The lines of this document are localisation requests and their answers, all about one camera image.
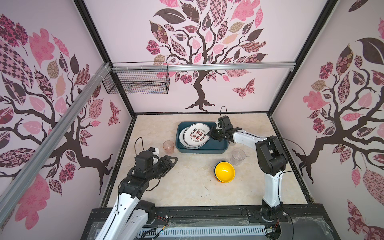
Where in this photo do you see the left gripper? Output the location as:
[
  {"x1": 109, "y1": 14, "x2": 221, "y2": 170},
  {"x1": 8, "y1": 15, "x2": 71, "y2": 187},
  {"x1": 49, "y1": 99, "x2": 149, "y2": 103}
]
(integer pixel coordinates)
[{"x1": 146, "y1": 155, "x2": 178, "y2": 181}]

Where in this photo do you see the white plate clover motif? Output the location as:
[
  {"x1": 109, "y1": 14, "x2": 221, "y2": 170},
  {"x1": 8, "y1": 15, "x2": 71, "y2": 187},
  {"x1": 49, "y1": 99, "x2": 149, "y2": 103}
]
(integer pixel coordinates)
[{"x1": 179, "y1": 128, "x2": 204, "y2": 150}]

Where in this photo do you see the clear cup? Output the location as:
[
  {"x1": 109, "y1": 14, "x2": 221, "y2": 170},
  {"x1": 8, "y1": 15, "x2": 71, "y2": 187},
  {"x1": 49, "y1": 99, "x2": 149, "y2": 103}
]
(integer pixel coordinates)
[{"x1": 231, "y1": 149, "x2": 246, "y2": 166}]

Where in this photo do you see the blue bowl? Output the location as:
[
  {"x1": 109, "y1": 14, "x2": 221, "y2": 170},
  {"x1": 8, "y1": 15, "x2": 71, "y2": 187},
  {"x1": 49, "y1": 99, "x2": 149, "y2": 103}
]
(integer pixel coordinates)
[{"x1": 213, "y1": 161, "x2": 236, "y2": 184}]

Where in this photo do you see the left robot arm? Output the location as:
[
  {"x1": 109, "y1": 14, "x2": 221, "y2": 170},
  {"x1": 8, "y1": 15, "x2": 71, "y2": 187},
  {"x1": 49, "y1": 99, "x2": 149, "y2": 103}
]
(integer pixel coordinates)
[{"x1": 96, "y1": 151, "x2": 178, "y2": 240}]

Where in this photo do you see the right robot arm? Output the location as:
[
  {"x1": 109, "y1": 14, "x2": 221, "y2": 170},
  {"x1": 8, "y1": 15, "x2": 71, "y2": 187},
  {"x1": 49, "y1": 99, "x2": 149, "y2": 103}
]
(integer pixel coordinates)
[{"x1": 208, "y1": 124, "x2": 288, "y2": 222}]

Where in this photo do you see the teal plastic bin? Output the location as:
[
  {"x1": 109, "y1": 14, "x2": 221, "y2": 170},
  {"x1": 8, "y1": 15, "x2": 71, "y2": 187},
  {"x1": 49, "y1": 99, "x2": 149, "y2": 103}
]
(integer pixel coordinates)
[{"x1": 175, "y1": 122, "x2": 229, "y2": 154}]

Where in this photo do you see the pink plastic cup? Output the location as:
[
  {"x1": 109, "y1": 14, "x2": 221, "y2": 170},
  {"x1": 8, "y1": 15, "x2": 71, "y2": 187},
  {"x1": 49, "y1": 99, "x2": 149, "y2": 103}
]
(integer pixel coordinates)
[{"x1": 163, "y1": 141, "x2": 175, "y2": 155}]

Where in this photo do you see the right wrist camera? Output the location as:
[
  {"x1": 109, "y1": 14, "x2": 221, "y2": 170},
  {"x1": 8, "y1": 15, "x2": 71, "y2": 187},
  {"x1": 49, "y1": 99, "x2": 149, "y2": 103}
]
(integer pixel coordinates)
[{"x1": 216, "y1": 116, "x2": 233, "y2": 131}]

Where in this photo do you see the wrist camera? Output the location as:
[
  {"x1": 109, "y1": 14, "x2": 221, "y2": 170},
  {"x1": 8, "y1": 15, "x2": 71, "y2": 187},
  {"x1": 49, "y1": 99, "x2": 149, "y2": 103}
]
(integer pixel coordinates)
[
  {"x1": 216, "y1": 116, "x2": 233, "y2": 131},
  {"x1": 134, "y1": 147, "x2": 159, "y2": 179}
]

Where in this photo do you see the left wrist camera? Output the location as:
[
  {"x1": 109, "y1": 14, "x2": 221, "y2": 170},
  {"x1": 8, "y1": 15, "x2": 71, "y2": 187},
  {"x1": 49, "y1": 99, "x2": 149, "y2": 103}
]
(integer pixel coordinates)
[{"x1": 134, "y1": 147, "x2": 159, "y2": 179}]

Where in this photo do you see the white slotted cable duct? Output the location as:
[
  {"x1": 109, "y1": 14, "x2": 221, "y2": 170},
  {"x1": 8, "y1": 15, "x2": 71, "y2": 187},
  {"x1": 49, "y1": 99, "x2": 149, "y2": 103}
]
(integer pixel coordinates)
[{"x1": 136, "y1": 226, "x2": 267, "y2": 240}]

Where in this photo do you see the aluminium rail back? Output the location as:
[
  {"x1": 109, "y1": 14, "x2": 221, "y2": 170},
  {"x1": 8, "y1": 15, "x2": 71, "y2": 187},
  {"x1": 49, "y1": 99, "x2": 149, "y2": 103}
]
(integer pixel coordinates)
[{"x1": 112, "y1": 62, "x2": 296, "y2": 72}]

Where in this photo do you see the aluminium rail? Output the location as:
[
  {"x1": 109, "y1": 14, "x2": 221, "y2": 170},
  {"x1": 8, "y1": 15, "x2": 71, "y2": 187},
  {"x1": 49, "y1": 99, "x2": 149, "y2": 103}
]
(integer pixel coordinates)
[
  {"x1": 1, "y1": 63, "x2": 111, "y2": 224},
  {"x1": 112, "y1": 62, "x2": 296, "y2": 72}
]

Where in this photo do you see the black wire basket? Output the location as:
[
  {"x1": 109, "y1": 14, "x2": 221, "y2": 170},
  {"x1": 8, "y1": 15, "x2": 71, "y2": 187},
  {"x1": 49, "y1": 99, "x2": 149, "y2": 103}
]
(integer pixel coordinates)
[{"x1": 102, "y1": 62, "x2": 171, "y2": 95}]

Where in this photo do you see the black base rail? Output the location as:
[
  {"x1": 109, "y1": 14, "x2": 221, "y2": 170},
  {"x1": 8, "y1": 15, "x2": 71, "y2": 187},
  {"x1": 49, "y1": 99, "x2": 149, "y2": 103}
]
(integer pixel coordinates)
[{"x1": 80, "y1": 203, "x2": 340, "y2": 240}]

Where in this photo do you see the aluminium rail left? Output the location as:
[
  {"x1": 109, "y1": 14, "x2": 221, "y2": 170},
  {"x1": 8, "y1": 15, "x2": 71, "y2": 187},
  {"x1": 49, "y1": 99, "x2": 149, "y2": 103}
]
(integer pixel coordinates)
[{"x1": 1, "y1": 63, "x2": 111, "y2": 224}]

